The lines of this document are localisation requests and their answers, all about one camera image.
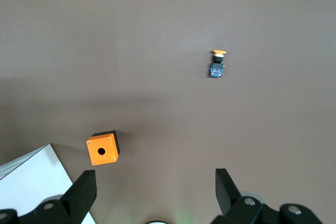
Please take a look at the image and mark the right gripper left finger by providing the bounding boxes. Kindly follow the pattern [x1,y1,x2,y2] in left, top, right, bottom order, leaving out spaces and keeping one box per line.
[0,169,98,224]

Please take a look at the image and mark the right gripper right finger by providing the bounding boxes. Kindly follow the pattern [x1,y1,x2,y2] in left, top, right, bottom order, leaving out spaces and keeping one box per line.
[209,168,323,224]

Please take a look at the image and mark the white drawer cabinet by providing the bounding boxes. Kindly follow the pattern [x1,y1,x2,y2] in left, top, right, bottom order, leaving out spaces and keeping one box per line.
[0,143,97,224]

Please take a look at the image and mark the yellow mushroom push button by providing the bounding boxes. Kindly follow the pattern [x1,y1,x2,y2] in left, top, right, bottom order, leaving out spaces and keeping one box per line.
[208,49,228,79]

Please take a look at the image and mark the brown table cover sheet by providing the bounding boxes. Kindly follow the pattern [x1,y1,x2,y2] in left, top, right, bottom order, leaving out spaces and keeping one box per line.
[0,0,336,224]

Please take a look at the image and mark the orange button enclosure box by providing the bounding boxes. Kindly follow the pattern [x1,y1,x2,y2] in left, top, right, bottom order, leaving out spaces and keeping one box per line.
[86,130,122,166]

